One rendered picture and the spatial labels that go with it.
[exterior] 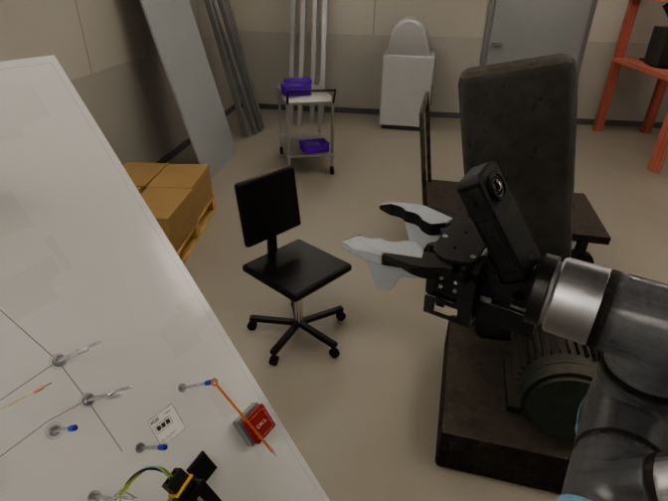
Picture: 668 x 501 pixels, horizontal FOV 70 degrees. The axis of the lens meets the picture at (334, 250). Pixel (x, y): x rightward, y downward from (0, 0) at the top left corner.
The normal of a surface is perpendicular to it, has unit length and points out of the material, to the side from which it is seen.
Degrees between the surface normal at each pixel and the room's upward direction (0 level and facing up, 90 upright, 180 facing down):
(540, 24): 90
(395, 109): 90
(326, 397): 0
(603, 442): 33
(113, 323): 54
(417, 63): 90
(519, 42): 90
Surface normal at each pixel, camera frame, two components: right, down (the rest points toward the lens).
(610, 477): -0.70, -0.70
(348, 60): -0.13, 0.50
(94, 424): 0.70, -0.29
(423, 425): 0.01, -0.87
